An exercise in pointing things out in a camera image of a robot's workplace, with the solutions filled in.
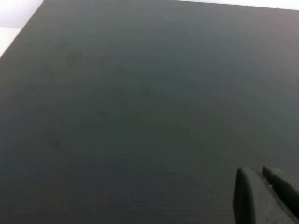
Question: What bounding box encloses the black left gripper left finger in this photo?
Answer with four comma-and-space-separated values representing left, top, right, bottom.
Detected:
233, 167, 293, 224

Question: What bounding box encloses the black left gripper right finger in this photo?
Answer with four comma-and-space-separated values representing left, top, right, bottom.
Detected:
261, 165, 299, 218

